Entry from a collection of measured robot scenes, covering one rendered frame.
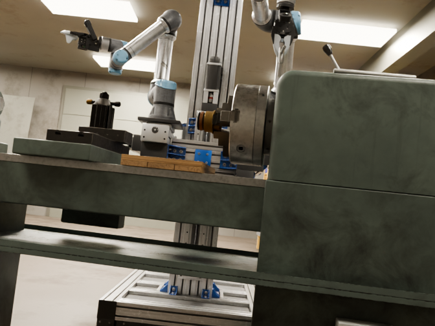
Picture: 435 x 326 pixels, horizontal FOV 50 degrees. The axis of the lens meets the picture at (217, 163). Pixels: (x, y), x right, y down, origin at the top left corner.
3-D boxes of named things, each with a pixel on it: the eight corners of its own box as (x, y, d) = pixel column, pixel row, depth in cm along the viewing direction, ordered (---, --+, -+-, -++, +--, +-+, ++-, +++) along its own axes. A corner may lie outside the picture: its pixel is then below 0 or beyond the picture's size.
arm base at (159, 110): (149, 122, 263) (152, 105, 263) (177, 125, 262) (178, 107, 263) (145, 118, 248) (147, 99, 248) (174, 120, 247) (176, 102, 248)
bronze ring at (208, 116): (224, 113, 191) (202, 111, 192) (221, 108, 182) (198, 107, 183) (221, 136, 190) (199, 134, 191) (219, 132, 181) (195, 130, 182)
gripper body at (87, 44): (76, 46, 250) (100, 51, 255) (79, 30, 250) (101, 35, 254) (76, 48, 258) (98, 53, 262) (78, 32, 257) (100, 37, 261)
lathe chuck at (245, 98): (256, 160, 202) (263, 86, 197) (250, 171, 171) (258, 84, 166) (235, 158, 203) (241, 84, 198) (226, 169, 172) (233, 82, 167)
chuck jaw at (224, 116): (242, 116, 182) (239, 109, 170) (241, 129, 181) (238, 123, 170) (214, 114, 183) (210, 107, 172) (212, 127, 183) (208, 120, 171)
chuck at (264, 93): (264, 160, 201) (271, 86, 196) (260, 172, 170) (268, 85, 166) (256, 160, 202) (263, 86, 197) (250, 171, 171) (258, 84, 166)
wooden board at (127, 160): (214, 178, 202) (215, 169, 203) (200, 173, 167) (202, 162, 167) (147, 171, 206) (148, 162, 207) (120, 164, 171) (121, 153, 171)
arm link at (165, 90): (155, 100, 248) (158, 75, 249) (149, 103, 261) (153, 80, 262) (177, 104, 252) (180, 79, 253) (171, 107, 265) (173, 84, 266)
